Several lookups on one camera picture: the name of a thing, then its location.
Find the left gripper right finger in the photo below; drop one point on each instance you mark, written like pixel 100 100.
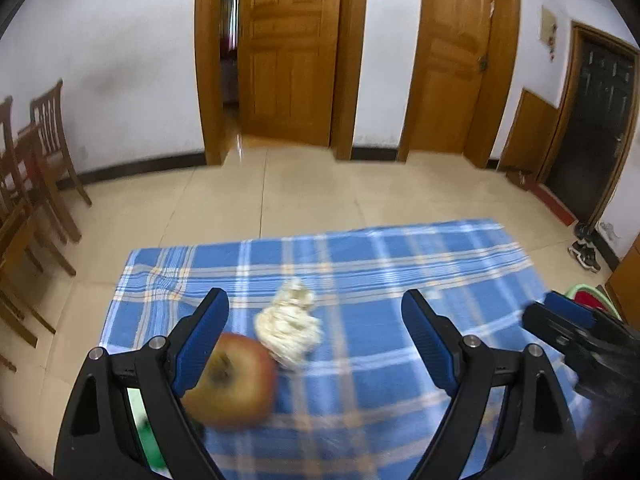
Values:
pixel 436 339

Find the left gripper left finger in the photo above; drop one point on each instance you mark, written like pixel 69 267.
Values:
pixel 193 338

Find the red basin with green rim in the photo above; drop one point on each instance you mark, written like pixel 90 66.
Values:
pixel 593 298

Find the red yellow apple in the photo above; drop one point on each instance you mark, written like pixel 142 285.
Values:
pixel 237 388

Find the wooden sideboard cabinet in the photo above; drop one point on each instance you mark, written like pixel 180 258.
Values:
pixel 624 286

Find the crumpled white tissue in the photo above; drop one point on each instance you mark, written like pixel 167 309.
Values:
pixel 287 328

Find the blue plaid tablecloth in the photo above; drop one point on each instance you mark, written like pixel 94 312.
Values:
pixel 362 406

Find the black sneakers pair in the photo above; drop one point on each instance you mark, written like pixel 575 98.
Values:
pixel 583 249

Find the green clover shaped toy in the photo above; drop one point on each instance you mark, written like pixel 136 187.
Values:
pixel 150 447

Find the red doormat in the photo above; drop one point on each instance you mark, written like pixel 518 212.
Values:
pixel 556 207

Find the wooden dining chair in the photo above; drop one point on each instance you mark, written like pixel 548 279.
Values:
pixel 45 112

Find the black entrance door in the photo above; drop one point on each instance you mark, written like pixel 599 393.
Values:
pixel 596 128

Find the middle wooden door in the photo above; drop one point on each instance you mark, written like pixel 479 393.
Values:
pixel 453 38

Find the wooden door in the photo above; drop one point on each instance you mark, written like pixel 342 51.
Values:
pixel 287 56
pixel 453 38

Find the left wooden door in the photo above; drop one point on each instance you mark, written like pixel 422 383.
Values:
pixel 287 56

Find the low wooden wall cabinet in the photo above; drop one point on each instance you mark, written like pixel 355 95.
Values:
pixel 530 136

